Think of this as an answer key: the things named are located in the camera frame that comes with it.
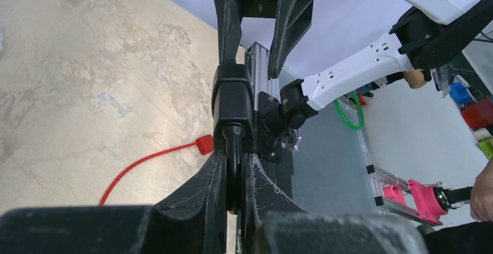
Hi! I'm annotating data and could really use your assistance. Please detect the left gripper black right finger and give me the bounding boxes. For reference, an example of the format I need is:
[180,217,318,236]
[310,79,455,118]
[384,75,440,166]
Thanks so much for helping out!
[240,153,428,253]

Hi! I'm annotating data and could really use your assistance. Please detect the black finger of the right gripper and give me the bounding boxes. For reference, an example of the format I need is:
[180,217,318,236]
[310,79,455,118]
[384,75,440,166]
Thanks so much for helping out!
[268,0,314,79]
[214,0,242,65]

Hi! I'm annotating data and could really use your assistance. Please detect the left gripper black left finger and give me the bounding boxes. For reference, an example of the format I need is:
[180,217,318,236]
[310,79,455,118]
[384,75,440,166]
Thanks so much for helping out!
[1,151,226,253]

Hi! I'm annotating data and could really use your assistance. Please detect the red cable lock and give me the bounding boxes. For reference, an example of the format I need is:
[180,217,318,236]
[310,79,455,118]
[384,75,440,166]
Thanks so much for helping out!
[99,134,215,207]

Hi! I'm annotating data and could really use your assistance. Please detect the black padlock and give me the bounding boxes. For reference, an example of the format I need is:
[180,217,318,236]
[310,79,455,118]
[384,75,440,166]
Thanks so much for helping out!
[211,63,255,215]

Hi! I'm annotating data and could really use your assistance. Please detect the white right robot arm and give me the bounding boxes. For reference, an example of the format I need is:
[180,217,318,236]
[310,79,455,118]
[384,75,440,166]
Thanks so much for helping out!
[212,0,492,152]

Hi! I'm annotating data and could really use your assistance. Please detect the person hand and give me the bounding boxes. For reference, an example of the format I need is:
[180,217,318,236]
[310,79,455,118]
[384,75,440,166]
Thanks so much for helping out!
[470,158,492,221]

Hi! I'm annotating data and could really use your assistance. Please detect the blue storage bin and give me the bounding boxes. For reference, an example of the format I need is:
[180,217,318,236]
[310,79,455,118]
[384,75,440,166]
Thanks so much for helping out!
[449,83,475,105]

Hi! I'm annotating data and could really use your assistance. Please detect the red storage bin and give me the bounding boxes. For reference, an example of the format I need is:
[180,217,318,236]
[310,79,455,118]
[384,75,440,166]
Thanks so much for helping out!
[460,98,492,130]

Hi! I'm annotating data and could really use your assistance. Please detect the aluminium frame rail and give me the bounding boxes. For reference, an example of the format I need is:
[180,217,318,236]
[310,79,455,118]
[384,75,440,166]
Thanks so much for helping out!
[245,42,280,110]

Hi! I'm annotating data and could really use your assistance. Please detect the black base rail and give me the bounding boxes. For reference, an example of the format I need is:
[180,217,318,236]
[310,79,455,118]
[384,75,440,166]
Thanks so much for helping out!
[255,91,294,198]

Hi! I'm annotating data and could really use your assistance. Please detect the green hose loop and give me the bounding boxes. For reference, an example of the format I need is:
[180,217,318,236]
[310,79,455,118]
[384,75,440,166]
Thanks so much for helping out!
[334,90,366,132]

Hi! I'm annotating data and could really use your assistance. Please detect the pink device on rail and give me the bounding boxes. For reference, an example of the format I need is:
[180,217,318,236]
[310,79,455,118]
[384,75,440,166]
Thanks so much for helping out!
[375,180,472,227]

